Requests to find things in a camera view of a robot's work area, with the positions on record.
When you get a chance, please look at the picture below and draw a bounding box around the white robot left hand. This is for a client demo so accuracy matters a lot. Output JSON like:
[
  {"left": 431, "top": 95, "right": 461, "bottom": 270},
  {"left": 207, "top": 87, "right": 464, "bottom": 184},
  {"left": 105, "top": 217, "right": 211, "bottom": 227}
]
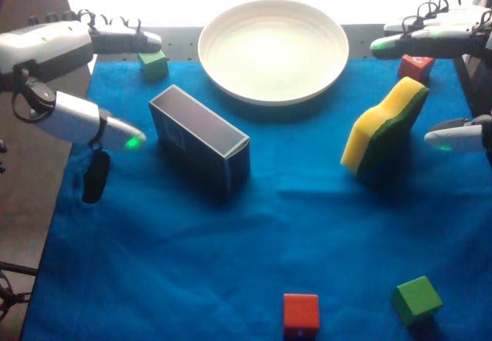
[{"left": 0, "top": 8, "right": 163, "bottom": 154}]

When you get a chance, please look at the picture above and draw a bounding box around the red number cube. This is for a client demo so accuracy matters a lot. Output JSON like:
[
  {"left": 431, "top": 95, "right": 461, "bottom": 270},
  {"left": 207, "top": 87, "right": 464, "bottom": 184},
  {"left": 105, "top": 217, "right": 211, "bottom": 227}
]
[{"left": 283, "top": 293, "right": 321, "bottom": 340}]

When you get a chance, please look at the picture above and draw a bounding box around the black tripod stand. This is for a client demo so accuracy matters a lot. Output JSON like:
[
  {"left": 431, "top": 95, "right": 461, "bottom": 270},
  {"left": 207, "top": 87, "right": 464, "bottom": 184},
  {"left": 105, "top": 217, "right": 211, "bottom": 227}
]
[{"left": 0, "top": 260, "right": 39, "bottom": 321}]

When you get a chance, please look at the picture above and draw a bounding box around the round white plate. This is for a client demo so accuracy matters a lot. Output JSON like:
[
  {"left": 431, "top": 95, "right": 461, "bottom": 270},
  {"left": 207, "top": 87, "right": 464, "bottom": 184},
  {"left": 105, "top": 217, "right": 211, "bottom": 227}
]
[{"left": 198, "top": 0, "right": 350, "bottom": 107}]

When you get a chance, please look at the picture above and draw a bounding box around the green number cube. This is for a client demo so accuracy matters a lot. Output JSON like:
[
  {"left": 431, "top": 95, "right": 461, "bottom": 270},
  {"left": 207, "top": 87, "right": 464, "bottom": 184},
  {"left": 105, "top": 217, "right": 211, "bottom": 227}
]
[
  {"left": 137, "top": 51, "right": 170, "bottom": 81},
  {"left": 391, "top": 275, "right": 444, "bottom": 326}
]

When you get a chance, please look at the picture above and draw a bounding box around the purple rectangular box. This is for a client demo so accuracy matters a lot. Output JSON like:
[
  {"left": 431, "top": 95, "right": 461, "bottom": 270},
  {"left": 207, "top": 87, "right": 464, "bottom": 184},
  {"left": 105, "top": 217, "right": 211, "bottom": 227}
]
[{"left": 148, "top": 84, "right": 251, "bottom": 200}]

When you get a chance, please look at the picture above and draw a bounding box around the red cube printed three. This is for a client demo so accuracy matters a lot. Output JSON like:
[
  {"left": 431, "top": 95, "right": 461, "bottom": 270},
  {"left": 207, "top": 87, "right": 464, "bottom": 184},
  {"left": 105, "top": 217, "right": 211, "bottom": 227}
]
[{"left": 397, "top": 54, "right": 435, "bottom": 84}]

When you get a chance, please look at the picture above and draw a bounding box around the black perforated board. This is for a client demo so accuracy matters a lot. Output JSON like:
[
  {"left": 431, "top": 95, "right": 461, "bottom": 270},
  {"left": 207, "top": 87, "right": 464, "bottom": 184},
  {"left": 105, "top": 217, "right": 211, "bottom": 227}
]
[{"left": 88, "top": 24, "right": 462, "bottom": 65}]

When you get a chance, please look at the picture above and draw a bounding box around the black oval object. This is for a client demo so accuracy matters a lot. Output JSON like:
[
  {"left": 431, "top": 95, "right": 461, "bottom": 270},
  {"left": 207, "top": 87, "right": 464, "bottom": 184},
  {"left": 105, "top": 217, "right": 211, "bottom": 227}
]
[{"left": 81, "top": 149, "right": 111, "bottom": 204}]

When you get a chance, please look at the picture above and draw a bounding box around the blue table cloth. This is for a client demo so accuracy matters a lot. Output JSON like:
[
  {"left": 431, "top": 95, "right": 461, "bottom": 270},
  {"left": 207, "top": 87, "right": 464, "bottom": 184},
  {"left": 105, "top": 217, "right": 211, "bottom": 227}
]
[{"left": 21, "top": 58, "right": 492, "bottom": 341}]

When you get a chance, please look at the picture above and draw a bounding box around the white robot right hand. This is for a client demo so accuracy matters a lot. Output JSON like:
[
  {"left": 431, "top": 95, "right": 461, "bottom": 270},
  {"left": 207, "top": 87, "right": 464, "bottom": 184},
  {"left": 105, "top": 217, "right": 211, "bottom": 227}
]
[{"left": 371, "top": 0, "right": 492, "bottom": 154}]

